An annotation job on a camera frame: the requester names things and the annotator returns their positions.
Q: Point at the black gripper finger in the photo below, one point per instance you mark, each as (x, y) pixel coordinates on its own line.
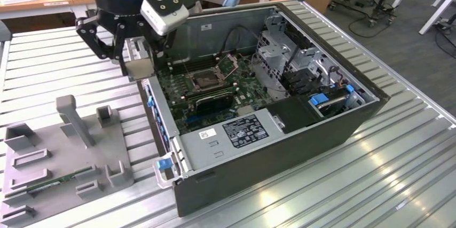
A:
(86, 29)
(159, 43)

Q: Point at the silver square CPU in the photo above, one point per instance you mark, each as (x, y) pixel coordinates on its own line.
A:
(140, 69)

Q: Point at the black RAM slot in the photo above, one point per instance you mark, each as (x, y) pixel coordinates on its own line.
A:
(203, 66)
(199, 62)

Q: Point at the CPU socket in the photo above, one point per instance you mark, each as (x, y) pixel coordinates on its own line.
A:
(208, 81)

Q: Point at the blue card retention clip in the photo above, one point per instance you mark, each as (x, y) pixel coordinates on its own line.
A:
(150, 101)

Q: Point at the green motherboard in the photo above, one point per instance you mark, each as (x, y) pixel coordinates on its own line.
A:
(246, 86)

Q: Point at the silver metal drive cage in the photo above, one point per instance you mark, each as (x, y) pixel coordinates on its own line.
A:
(274, 51)

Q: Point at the small silver heatsink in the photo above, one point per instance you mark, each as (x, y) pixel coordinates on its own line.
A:
(246, 110)

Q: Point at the black disk bay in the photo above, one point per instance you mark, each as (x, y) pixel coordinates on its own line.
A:
(299, 78)

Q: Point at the grey power supply unit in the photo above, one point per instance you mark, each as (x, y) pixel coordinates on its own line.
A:
(210, 153)

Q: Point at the blue case latch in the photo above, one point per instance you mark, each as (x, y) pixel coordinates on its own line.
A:
(163, 164)

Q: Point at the grey plastic parts rack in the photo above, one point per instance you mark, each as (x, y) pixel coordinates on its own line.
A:
(71, 158)

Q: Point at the blue disk carrier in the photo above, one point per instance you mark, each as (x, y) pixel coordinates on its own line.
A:
(319, 100)

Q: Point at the black open PC case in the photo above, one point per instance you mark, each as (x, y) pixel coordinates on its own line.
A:
(284, 158)

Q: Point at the small blue clip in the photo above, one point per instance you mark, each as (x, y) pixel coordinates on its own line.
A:
(348, 88)

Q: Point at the green RAM stick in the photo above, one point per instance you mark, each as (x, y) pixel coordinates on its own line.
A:
(54, 182)

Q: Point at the white wrist camera black mount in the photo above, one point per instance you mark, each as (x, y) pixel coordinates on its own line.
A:
(166, 22)

